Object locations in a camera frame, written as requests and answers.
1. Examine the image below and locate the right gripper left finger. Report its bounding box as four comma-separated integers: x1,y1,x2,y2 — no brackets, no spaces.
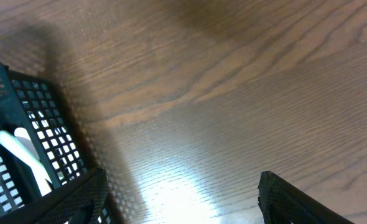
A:
0,167,108,224

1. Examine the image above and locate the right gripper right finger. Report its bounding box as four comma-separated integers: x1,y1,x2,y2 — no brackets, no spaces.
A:
258,171,353,224

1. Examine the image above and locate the dark green plastic basket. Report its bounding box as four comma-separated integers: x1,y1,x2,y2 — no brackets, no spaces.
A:
0,62,120,223

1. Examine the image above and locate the pale green plastic fork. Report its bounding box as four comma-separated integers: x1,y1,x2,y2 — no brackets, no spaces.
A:
0,128,52,196

